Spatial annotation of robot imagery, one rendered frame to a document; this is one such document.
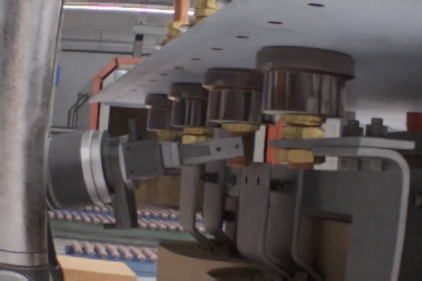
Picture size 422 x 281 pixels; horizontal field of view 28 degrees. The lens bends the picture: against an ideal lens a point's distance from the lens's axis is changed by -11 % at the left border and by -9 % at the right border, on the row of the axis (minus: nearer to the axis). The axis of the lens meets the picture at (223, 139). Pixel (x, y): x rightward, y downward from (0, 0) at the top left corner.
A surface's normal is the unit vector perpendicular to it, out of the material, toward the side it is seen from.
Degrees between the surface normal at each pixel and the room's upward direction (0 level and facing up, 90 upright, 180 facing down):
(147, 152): 90
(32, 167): 92
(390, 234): 90
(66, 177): 104
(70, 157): 71
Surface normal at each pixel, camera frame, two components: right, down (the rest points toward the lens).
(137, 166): -0.12, -0.04
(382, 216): -0.97, -0.07
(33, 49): 0.54, 0.06
